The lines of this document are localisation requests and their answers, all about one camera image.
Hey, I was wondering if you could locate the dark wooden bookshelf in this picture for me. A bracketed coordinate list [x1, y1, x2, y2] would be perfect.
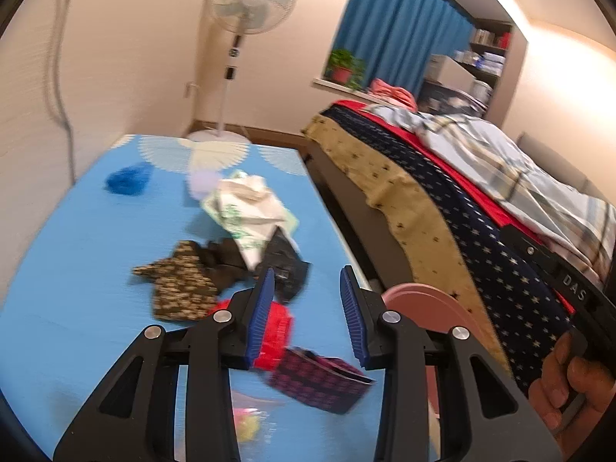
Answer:
[452, 18, 515, 121]

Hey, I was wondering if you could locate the white green printed cloth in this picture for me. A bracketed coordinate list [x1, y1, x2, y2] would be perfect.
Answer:
[201, 169, 299, 270]

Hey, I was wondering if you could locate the cardboard box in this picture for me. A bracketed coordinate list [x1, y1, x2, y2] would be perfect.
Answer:
[426, 53, 477, 88]

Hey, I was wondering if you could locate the tan star blanket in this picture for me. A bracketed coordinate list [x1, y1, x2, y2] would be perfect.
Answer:
[302, 114, 511, 376]

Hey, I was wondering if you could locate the potted green plant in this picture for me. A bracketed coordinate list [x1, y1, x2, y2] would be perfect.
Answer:
[325, 48, 367, 91]

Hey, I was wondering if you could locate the grey wall cable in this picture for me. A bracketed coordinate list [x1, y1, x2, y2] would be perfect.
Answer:
[45, 0, 84, 186]

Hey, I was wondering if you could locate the white windowsill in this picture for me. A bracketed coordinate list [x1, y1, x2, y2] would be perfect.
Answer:
[312, 77, 372, 101]

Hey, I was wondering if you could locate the red cloth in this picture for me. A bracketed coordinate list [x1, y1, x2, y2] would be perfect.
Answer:
[212, 298, 294, 372]

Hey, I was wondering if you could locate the person's right hand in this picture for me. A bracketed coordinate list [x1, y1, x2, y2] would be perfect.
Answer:
[528, 332, 616, 436]

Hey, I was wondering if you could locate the black cloth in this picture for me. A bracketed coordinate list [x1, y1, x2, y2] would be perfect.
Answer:
[255, 230, 311, 302]

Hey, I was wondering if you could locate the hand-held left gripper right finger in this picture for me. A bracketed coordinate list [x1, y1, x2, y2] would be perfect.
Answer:
[339, 264, 564, 462]

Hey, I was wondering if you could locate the dark patterned storage box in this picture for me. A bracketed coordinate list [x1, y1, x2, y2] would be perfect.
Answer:
[418, 81, 487, 117]

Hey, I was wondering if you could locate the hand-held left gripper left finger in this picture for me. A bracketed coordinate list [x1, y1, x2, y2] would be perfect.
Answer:
[53, 267, 276, 462]

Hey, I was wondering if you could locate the plaid duvet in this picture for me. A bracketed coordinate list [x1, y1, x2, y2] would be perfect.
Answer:
[370, 103, 616, 286]

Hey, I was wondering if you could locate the blue fluffy item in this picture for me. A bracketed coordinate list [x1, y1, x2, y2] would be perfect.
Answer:
[105, 164, 152, 197]

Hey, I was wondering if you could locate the brown patterned cloth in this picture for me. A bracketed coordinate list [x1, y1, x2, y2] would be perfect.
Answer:
[132, 241, 222, 323]

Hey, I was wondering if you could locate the pink cloth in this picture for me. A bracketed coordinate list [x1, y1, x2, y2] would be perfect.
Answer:
[368, 78, 418, 111]

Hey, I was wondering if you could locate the pale purple plastic piece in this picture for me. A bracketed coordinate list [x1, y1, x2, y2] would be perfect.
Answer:
[189, 169, 225, 201]

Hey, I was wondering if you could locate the maroon patterned packet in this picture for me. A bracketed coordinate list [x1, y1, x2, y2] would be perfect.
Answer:
[267, 346, 376, 415]

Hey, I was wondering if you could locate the clear plastic pink yellow wrapper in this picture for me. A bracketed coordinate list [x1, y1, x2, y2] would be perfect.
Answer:
[231, 390, 290, 444]

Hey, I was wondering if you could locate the blue patterned tablecloth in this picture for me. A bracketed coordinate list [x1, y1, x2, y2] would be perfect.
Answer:
[0, 134, 441, 462]

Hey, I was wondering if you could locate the dark brown wrapper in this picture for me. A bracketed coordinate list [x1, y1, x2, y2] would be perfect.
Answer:
[197, 238, 252, 295]

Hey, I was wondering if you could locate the blue curtain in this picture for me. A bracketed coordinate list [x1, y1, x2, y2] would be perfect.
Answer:
[332, 0, 477, 99]

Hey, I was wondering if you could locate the pink round bin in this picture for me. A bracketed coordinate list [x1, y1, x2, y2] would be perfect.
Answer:
[384, 283, 499, 424]

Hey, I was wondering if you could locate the red bed sheet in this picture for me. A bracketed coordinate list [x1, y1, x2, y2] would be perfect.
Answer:
[332, 100, 578, 315]

